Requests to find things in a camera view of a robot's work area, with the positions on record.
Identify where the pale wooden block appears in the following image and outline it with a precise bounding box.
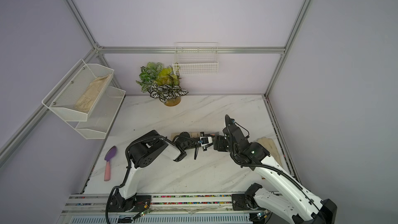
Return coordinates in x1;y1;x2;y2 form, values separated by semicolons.
171;132;220;140

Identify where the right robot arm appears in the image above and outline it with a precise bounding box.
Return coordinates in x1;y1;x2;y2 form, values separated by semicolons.
223;115;337;224

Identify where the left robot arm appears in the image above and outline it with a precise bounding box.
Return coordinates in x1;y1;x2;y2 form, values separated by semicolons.
106;130;201;213

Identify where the beige glove on table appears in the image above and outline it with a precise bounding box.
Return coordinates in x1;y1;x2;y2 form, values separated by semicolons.
256;137;282;166

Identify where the potted artificial plant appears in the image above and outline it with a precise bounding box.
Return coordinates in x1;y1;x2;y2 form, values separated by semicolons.
136;62;188;107

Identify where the purple pink brush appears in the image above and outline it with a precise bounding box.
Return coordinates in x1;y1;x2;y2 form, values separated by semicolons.
104;146;117;181

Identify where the beige glove in shelf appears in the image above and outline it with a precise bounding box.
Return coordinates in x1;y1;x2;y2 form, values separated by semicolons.
74;76;109;113

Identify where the white two-tier mesh shelf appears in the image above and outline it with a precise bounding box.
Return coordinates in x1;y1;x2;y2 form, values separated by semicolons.
42;60;125;140

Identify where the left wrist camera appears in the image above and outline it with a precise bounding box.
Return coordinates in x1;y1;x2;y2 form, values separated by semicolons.
200;136;213;151

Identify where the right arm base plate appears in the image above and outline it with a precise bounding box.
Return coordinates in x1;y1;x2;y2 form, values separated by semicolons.
231;194;259;211

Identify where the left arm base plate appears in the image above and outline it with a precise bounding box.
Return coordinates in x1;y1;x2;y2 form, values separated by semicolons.
106;195;152;213

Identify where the white wire wall basket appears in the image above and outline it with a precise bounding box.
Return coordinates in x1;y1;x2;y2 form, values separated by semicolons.
172;42;219;76

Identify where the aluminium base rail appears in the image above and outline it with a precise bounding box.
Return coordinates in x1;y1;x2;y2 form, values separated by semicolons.
57;189;273;224

